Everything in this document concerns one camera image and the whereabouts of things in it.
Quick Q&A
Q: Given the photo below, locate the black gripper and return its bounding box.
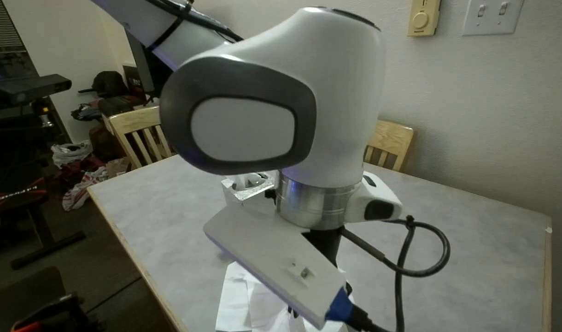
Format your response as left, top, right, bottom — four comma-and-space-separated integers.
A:
302, 225, 346, 269

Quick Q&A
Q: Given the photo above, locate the pile of white tissues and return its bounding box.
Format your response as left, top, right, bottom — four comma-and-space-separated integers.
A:
214, 260, 350, 332

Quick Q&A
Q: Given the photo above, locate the wooden slat-back chair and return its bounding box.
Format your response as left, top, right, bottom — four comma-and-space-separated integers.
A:
101, 105, 175, 171
361, 118, 416, 173

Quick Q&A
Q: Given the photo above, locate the pile of clothes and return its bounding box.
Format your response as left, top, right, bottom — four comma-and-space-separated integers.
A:
50, 142, 133, 212

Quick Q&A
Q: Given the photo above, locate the black cap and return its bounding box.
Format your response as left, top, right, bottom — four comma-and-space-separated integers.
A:
77, 68, 129, 99

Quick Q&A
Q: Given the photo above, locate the black desk stand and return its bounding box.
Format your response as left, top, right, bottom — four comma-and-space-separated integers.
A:
0, 186, 86, 271

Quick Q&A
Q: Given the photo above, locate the red and black bag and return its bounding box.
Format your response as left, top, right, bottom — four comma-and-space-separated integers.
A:
9, 293, 88, 332

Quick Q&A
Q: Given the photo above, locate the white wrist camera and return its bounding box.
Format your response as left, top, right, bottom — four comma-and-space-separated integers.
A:
201, 195, 357, 332

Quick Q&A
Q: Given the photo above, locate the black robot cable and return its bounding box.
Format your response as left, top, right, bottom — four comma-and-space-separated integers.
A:
339, 214, 453, 332

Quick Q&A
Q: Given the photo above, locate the white light switch plate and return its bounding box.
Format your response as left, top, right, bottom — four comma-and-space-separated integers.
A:
461, 0, 527, 39

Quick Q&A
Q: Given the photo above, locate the black camera on stand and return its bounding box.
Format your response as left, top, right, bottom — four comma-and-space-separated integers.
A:
0, 72, 74, 116

